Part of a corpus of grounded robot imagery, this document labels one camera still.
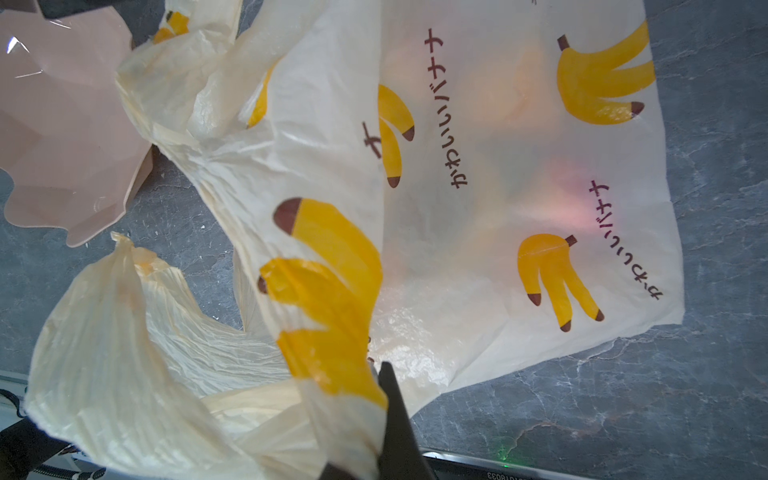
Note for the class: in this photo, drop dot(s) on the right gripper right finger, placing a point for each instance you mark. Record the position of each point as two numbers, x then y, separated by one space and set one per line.
401 458

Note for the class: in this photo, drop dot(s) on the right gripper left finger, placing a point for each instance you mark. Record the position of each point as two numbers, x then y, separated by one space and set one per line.
332 472

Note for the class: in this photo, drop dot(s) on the banana print plastic bag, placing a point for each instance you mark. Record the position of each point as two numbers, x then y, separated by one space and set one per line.
454 189

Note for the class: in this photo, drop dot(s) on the pink fruit plate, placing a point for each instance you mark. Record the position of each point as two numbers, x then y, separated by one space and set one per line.
74 157

